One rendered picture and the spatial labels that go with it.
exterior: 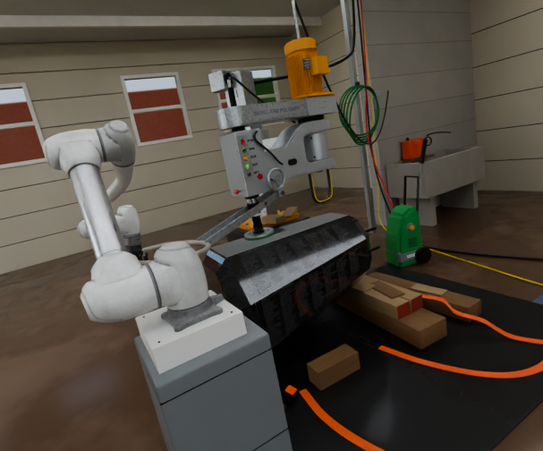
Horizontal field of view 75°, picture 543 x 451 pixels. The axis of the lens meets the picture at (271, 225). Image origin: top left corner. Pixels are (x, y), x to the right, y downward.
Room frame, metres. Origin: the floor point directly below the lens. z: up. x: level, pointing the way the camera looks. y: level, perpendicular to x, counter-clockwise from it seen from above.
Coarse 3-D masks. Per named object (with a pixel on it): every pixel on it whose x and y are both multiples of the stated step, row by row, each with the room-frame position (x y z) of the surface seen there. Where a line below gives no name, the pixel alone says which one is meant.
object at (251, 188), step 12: (240, 132) 2.29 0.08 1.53; (252, 132) 2.34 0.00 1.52; (228, 144) 2.35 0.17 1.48; (252, 144) 2.33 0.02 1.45; (228, 156) 2.38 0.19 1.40; (264, 156) 2.37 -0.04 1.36; (228, 168) 2.41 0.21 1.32; (240, 168) 2.28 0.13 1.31; (264, 168) 2.36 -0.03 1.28; (228, 180) 2.43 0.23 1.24; (240, 180) 2.31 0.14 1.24; (252, 180) 2.30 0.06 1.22; (264, 180) 2.35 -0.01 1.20; (240, 192) 2.34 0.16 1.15; (252, 192) 2.29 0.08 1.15
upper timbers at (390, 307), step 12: (396, 288) 2.37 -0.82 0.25; (360, 300) 2.45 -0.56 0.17; (372, 300) 2.32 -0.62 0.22; (384, 300) 2.23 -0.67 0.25; (396, 300) 2.20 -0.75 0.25; (408, 300) 2.19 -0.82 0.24; (420, 300) 2.21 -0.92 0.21; (384, 312) 2.23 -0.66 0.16; (396, 312) 2.12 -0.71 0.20; (408, 312) 2.15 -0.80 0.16
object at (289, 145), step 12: (324, 120) 2.74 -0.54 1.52; (288, 132) 2.62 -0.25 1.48; (300, 132) 2.58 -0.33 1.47; (312, 132) 2.66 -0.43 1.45; (276, 144) 2.62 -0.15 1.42; (288, 144) 2.52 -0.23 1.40; (300, 144) 2.57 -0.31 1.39; (276, 156) 2.44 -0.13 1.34; (288, 156) 2.50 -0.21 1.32; (300, 156) 2.56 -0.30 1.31; (288, 168) 2.49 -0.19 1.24; (300, 168) 2.55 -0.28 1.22; (312, 168) 2.62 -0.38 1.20; (324, 168) 2.70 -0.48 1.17
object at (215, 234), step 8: (272, 192) 2.53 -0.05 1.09; (264, 200) 2.39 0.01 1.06; (272, 200) 2.43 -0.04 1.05; (256, 208) 2.35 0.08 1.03; (232, 216) 2.36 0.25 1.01; (240, 216) 2.40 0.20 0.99; (248, 216) 2.31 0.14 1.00; (224, 224) 2.32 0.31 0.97; (232, 224) 2.23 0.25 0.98; (240, 224) 2.27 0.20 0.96; (208, 232) 2.25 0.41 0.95; (216, 232) 2.29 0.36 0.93; (224, 232) 2.19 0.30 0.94; (200, 240) 2.22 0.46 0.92; (208, 240) 2.13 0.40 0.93; (216, 240) 2.16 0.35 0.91
